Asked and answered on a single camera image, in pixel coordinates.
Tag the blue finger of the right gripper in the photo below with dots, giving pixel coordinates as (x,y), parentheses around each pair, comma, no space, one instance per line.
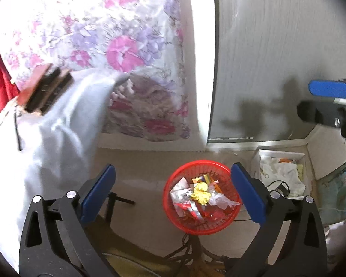
(328,89)
(321,112)

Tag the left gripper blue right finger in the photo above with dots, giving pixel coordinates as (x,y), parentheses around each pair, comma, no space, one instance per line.
(252,193)

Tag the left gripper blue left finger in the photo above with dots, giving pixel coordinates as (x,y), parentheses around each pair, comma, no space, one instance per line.
(94,192)

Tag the yellow foam fruit net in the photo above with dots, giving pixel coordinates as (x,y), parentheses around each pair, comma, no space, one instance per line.
(200,193)

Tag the red gold snack wrapper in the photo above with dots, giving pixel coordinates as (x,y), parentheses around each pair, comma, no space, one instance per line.
(200,213)

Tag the clear plastic wrap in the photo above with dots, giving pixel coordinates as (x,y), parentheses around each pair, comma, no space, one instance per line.
(221,201)

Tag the colourful striped snack pack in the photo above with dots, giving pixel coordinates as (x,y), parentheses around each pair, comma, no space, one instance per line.
(204,178)

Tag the red trash basket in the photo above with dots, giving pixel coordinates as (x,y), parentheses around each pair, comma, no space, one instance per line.
(222,184)

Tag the white box with cloths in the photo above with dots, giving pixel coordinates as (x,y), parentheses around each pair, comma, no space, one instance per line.
(283,171)

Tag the grey tablecloth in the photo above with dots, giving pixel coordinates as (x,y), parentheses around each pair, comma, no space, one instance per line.
(50,154)

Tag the brown leather wallet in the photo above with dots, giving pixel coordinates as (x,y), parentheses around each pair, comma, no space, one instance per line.
(43,88)

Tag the floral foil sheet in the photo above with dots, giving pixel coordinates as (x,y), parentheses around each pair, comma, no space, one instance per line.
(141,38)

